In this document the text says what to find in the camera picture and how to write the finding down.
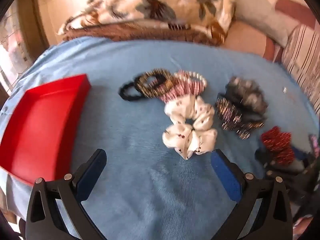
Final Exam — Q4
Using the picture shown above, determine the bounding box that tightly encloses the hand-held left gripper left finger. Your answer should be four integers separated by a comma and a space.
25, 149, 108, 240

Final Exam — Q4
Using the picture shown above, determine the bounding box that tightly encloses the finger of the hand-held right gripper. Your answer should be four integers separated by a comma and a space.
254, 149, 275, 173

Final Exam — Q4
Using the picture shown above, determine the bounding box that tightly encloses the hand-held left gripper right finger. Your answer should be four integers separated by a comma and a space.
211, 149, 293, 240

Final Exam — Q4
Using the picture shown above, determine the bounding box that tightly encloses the red beaded scrunchie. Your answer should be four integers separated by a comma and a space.
261, 126, 295, 166

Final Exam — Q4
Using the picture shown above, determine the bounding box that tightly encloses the dark beaded bracelet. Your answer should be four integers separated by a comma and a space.
215, 97, 265, 139

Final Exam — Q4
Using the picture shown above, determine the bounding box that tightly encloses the white printed scrunchie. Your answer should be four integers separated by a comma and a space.
162, 96, 218, 160

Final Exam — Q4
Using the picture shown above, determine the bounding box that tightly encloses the grey fluffy scrunchie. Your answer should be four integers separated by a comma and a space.
224, 76, 268, 117

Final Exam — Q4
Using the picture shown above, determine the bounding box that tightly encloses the red tray box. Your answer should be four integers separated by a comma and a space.
0, 74, 92, 187

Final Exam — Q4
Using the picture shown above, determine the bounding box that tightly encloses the pink beaded scrunchie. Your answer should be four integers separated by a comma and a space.
160, 71, 208, 103

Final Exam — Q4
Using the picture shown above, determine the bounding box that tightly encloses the gold black beaded bracelet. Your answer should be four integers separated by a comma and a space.
134, 68, 177, 98

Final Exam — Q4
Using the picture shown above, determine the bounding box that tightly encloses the blue bedsheet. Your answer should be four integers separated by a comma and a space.
0, 36, 316, 240

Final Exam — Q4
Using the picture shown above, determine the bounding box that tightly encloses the striped cloth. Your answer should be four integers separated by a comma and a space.
280, 24, 320, 107

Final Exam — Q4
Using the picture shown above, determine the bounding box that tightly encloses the pink mattress cover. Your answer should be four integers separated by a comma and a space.
225, 21, 283, 61

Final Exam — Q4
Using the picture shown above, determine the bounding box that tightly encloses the white mauve cloth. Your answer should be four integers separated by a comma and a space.
232, 0, 316, 48

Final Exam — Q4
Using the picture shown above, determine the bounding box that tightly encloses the wooden door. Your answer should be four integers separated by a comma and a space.
15, 0, 53, 63

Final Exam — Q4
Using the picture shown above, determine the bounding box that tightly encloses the floral fleece blanket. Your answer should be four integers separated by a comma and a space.
57, 0, 237, 47

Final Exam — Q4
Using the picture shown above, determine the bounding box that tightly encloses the black hair tie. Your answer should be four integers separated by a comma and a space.
118, 79, 142, 102

